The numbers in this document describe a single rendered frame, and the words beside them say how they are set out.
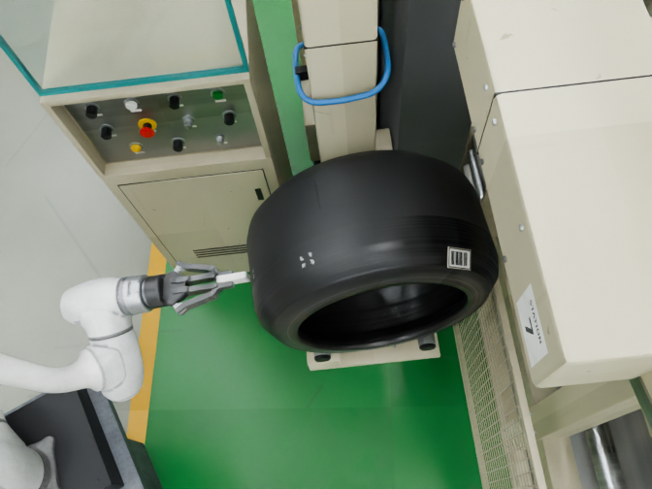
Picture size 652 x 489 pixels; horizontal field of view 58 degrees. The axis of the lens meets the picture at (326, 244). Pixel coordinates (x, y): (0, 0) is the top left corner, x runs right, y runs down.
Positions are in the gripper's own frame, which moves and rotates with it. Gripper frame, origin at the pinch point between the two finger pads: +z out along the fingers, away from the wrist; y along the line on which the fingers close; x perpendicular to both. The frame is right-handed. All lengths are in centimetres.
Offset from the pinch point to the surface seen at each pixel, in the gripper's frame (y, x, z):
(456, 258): -8, -10, 48
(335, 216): 1.8, -17.6, 27.1
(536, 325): -31, -42, 55
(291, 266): -5.5, -14.3, 17.0
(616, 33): 8, -46, 74
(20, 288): 57, 104, -140
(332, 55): 25, -36, 32
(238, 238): 52, 83, -27
